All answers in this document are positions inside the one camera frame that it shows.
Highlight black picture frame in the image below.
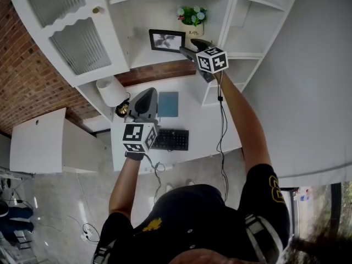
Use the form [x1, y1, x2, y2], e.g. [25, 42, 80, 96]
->
[148, 29, 186, 54]

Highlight white side cabinet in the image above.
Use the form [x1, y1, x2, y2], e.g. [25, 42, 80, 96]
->
[9, 107, 100, 174]

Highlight person's left forearm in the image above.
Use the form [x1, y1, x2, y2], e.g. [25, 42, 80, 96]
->
[108, 158, 144, 221]

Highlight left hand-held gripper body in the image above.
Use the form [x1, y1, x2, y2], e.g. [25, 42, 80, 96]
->
[122, 115, 162, 154]

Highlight black keyboard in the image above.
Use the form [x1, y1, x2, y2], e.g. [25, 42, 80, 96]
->
[150, 128, 190, 152]

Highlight right hand-held gripper cable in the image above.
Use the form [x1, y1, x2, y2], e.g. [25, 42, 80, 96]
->
[216, 74, 229, 203]

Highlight white shelf compartment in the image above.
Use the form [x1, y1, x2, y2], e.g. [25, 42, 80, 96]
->
[108, 0, 237, 69]

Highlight potted flowers in white pot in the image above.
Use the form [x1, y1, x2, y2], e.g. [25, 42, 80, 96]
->
[176, 5, 208, 37]

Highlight white shade table lamp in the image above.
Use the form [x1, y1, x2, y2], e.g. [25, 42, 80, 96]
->
[95, 75, 131, 118]

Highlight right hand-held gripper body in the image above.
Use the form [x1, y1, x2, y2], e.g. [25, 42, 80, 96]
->
[195, 46, 229, 84]

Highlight left hand-held gripper cable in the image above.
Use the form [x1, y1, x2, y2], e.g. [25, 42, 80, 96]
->
[144, 154, 166, 205]

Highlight black wrist strap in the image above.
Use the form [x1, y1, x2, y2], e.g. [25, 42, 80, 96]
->
[125, 151, 146, 161]

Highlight black framed window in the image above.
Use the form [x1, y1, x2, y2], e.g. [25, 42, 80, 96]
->
[280, 181, 352, 264]

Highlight white ribbed glass cabinet door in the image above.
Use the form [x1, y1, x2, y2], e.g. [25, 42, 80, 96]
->
[7, 0, 130, 87]

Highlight hand-held gripper cable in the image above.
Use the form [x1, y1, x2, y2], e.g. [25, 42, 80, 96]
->
[216, 74, 229, 203]
[144, 154, 166, 205]

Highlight white open shelf tower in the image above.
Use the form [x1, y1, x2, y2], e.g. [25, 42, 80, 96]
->
[202, 0, 303, 106]

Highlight teal notebook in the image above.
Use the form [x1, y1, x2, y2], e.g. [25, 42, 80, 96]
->
[157, 91, 179, 119]

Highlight person in dark shirt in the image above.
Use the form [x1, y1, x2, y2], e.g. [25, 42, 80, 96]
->
[92, 163, 291, 264]

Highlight person's right forearm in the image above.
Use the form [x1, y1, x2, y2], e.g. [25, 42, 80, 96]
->
[214, 71, 273, 173]

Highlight white desk with shelving unit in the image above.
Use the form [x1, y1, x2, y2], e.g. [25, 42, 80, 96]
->
[7, 0, 303, 175]

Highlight grey metal rail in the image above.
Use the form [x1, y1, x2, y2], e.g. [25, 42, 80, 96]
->
[0, 166, 35, 180]

